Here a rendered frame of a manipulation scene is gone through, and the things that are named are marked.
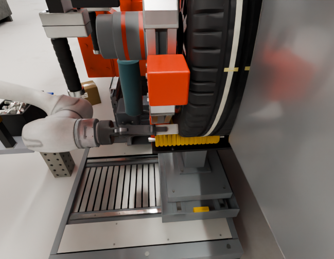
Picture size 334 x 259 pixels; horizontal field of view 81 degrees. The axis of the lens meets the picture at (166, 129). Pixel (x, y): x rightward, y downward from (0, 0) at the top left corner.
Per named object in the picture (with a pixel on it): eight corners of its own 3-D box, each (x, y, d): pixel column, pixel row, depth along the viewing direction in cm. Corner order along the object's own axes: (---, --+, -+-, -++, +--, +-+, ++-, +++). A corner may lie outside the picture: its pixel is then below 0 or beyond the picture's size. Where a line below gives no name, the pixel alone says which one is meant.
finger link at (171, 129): (155, 125, 60) (155, 125, 59) (177, 124, 61) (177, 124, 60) (155, 134, 60) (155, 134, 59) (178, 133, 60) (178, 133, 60)
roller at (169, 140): (224, 146, 76) (227, 134, 73) (148, 150, 75) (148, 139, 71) (220, 136, 81) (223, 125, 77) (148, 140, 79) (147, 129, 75)
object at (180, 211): (235, 218, 95) (241, 207, 89) (162, 223, 93) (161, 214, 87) (210, 145, 133) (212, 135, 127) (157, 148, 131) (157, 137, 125)
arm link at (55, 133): (69, 125, 51) (84, 107, 63) (7, 127, 51) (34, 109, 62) (78, 158, 56) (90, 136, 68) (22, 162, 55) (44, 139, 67)
